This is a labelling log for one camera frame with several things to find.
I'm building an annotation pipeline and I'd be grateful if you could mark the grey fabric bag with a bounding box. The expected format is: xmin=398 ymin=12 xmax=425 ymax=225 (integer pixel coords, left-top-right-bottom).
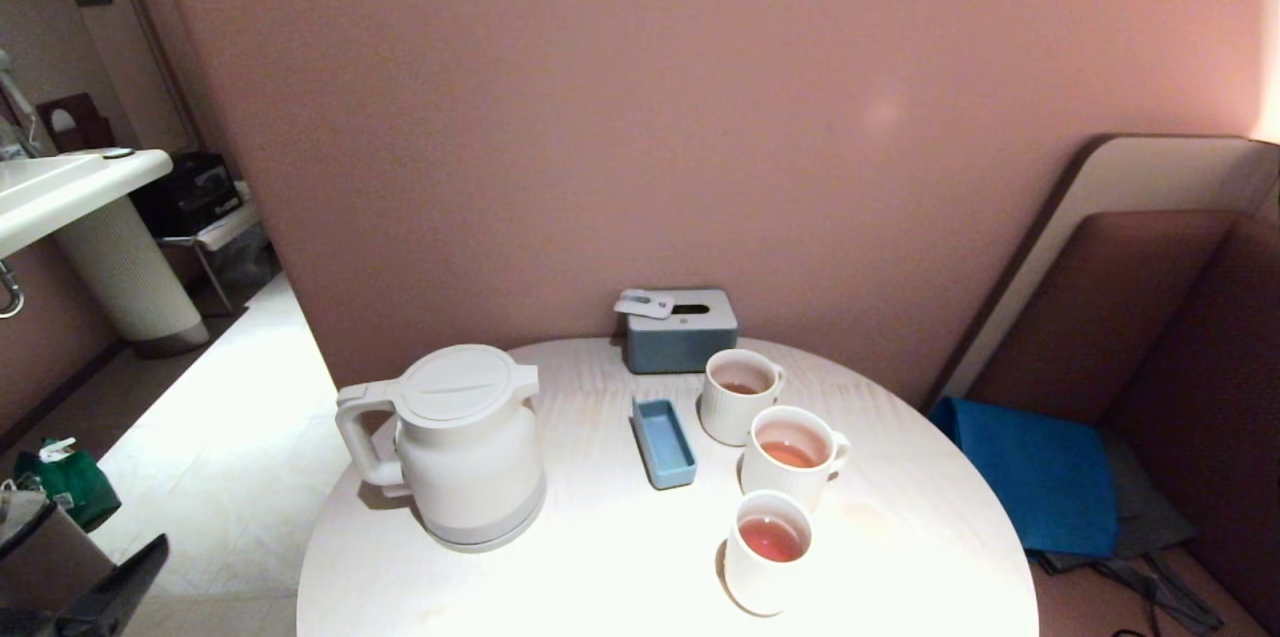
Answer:
xmin=1030 ymin=432 xmax=1226 ymax=633

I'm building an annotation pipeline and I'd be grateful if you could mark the grey-blue tissue box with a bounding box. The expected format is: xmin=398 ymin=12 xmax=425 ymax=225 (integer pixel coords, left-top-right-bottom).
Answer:
xmin=624 ymin=289 xmax=740 ymax=376

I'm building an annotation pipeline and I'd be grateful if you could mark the grey wall-mounted fixture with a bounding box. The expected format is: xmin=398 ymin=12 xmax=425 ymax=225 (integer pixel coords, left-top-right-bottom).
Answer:
xmin=0 ymin=49 xmax=46 ymax=160

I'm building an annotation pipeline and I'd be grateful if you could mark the white flat plastic piece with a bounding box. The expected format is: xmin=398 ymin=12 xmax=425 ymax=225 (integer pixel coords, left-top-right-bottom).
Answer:
xmin=614 ymin=289 xmax=677 ymax=321

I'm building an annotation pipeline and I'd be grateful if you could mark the white leaning board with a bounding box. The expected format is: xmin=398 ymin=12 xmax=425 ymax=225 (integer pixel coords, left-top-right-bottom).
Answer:
xmin=925 ymin=135 xmax=1280 ymax=408

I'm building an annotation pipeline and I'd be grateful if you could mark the blue fabric bag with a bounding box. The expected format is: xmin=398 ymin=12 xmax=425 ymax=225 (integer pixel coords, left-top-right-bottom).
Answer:
xmin=930 ymin=397 xmax=1119 ymax=560

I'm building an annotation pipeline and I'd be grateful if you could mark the green bag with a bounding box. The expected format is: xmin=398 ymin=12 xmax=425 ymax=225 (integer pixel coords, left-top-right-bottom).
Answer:
xmin=12 ymin=437 xmax=121 ymax=533

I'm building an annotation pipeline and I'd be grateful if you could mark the grey round kettle base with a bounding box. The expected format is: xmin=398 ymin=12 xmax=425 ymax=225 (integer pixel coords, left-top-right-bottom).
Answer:
xmin=428 ymin=502 xmax=548 ymax=555

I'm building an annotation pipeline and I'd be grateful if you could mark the white ribbed mug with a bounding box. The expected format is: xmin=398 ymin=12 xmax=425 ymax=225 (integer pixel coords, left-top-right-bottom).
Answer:
xmin=740 ymin=405 xmax=852 ymax=515
xmin=698 ymin=349 xmax=787 ymax=447

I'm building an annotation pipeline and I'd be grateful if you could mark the black box appliance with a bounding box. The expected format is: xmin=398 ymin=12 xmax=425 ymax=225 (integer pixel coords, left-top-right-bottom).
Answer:
xmin=130 ymin=152 xmax=244 ymax=240

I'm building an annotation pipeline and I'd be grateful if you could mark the blue rectangular tray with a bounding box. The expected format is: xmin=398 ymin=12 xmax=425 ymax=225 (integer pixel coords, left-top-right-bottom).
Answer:
xmin=631 ymin=398 xmax=698 ymax=490

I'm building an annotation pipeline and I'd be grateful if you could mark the brown upholstered cushion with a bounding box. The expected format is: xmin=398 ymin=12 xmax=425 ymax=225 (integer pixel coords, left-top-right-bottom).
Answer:
xmin=965 ymin=210 xmax=1236 ymax=418
xmin=1100 ymin=215 xmax=1280 ymax=633

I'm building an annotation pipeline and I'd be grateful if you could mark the brown trash bin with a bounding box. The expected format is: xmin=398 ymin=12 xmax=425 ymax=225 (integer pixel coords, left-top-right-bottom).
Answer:
xmin=0 ymin=487 xmax=119 ymax=618

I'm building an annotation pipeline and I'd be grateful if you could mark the white electric kettle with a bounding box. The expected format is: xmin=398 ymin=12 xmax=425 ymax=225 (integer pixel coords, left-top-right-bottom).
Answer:
xmin=335 ymin=344 xmax=548 ymax=553

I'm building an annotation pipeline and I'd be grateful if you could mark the metal folding rack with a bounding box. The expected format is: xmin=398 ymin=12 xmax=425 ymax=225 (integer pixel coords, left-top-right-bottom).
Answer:
xmin=155 ymin=182 xmax=281 ymax=318

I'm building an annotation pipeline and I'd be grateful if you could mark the brown wooden holder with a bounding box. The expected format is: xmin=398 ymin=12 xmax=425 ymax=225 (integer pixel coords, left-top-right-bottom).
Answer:
xmin=35 ymin=94 xmax=116 ymax=156

